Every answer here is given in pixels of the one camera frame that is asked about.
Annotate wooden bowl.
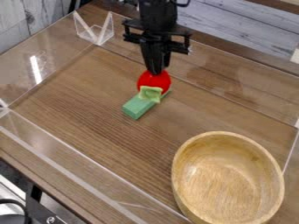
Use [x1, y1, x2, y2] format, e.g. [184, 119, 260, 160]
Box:
[172, 131, 286, 224]

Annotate black table leg bracket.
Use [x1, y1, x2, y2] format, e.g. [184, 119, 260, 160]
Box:
[24, 185, 87, 224]

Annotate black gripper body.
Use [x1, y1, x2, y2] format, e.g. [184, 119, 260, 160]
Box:
[122, 0, 192, 54]

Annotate black cable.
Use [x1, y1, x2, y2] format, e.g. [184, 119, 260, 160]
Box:
[0, 198, 33, 224]

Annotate green rectangular block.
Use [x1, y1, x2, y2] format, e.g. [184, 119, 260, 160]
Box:
[122, 86, 171, 120]

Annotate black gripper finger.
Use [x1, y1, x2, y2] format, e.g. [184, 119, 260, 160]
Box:
[155, 43, 171, 74]
[140, 42, 156, 74]

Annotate clear acrylic tray walls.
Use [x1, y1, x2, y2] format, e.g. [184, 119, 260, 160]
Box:
[0, 7, 299, 224]

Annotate red plush strawberry toy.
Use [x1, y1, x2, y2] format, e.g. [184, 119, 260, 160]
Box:
[136, 70, 172, 103]

